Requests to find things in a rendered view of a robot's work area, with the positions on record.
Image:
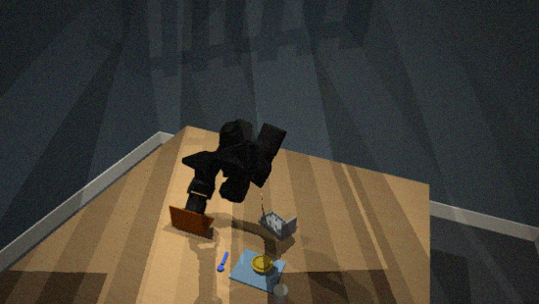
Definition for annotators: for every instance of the olive-yellow round plate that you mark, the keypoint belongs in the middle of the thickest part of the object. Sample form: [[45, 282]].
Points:
[[262, 263]]

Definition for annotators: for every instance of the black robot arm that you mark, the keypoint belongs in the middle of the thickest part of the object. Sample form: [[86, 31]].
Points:
[[234, 189]]

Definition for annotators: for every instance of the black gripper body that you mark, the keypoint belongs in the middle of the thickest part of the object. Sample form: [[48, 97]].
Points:
[[256, 162]]

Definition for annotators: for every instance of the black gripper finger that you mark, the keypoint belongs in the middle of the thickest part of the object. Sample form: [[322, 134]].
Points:
[[198, 162], [236, 156]]

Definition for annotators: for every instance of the blue spoon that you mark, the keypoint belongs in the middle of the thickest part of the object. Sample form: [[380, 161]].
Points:
[[221, 267]]

